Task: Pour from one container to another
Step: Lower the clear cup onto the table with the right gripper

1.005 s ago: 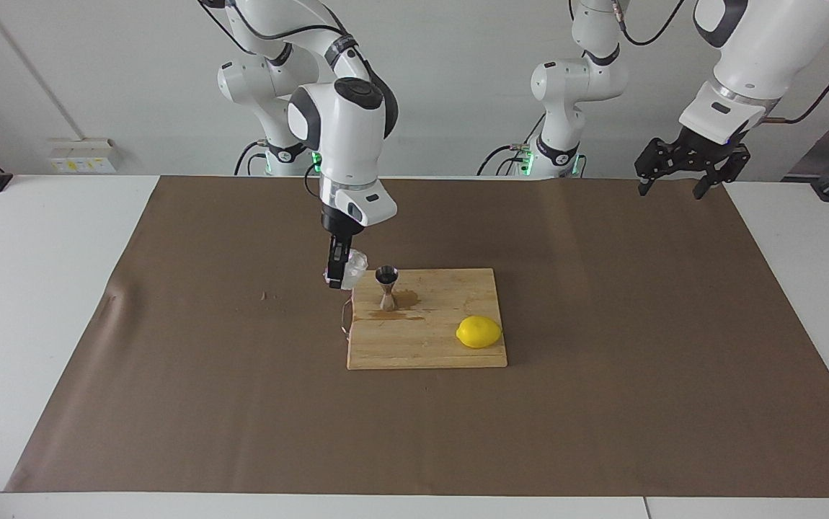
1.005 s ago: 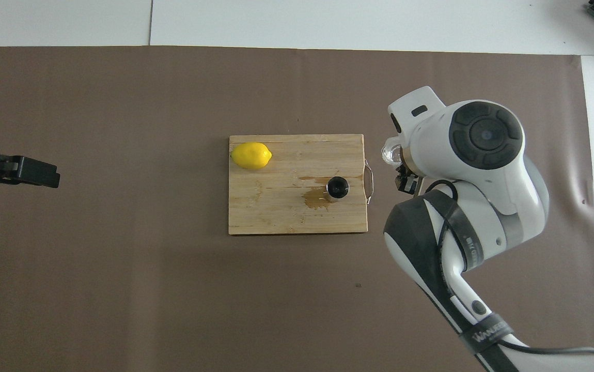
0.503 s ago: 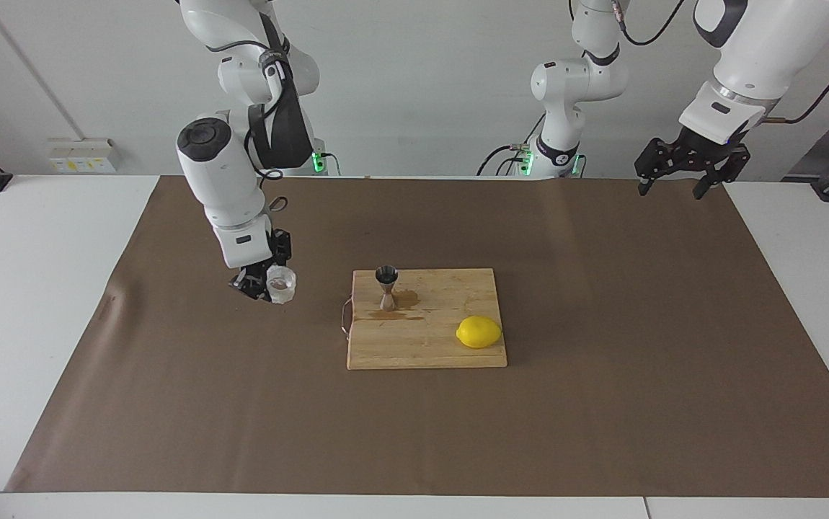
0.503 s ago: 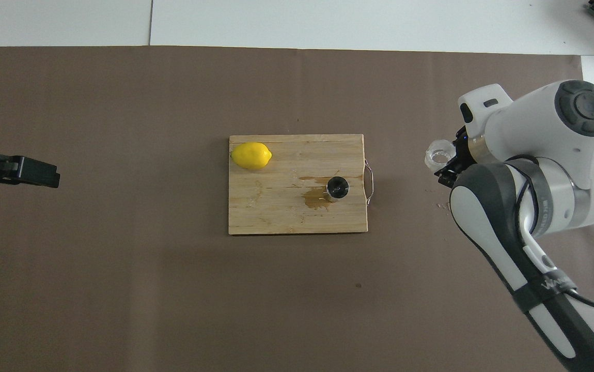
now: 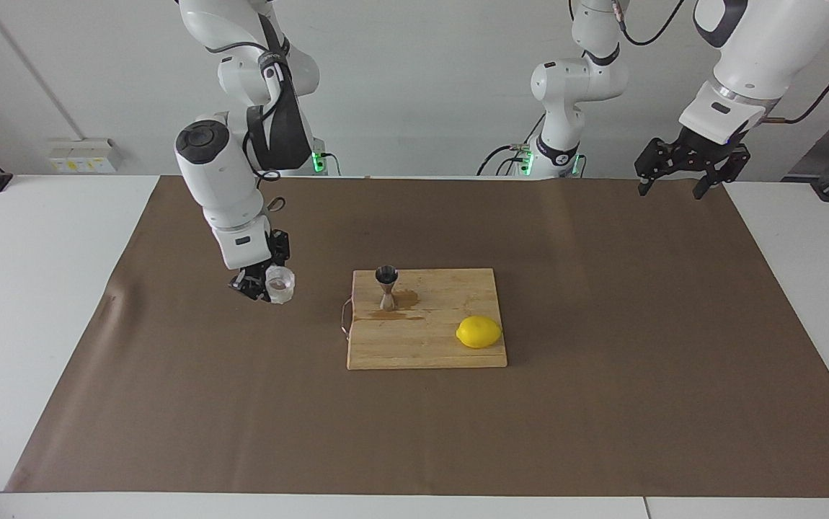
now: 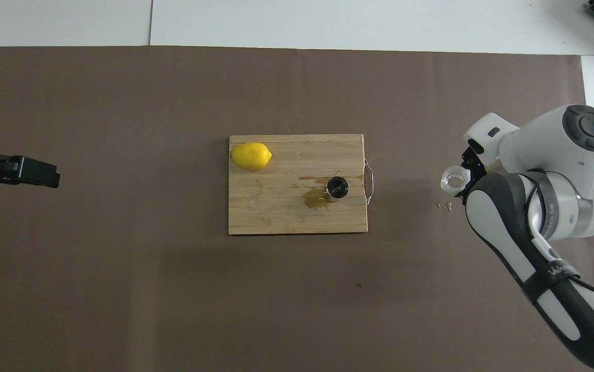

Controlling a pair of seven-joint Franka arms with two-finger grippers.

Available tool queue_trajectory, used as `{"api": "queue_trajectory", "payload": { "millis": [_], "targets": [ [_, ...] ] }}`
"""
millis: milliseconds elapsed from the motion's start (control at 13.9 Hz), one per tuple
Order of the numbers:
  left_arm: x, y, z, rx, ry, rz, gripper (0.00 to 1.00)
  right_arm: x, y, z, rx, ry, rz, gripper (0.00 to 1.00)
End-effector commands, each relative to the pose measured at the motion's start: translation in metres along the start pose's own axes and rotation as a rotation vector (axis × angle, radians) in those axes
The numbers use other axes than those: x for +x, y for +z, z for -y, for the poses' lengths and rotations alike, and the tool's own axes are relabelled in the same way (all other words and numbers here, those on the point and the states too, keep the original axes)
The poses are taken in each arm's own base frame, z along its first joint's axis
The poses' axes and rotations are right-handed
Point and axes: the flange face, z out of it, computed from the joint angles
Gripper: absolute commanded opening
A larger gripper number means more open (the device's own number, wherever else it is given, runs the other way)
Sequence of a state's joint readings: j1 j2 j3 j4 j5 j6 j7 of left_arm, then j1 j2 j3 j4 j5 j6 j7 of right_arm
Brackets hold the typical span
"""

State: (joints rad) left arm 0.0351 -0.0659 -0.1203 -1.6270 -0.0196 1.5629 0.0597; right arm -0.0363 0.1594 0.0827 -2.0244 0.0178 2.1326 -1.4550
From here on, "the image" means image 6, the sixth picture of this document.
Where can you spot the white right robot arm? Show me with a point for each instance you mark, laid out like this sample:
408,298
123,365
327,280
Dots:
545,155

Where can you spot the yellow lemon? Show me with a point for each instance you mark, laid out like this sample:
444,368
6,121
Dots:
250,156

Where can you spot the brown paper table mat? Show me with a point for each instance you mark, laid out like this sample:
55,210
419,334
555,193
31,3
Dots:
173,289

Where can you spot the clear faceted glass cup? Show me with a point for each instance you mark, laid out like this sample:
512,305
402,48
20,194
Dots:
452,181

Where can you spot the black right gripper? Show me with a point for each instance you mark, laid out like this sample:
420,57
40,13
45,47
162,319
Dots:
478,166

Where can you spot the wooden cutting board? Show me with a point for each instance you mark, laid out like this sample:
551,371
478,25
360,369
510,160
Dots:
276,212

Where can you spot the steel double jigger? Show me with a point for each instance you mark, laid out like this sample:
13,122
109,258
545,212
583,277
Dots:
337,187

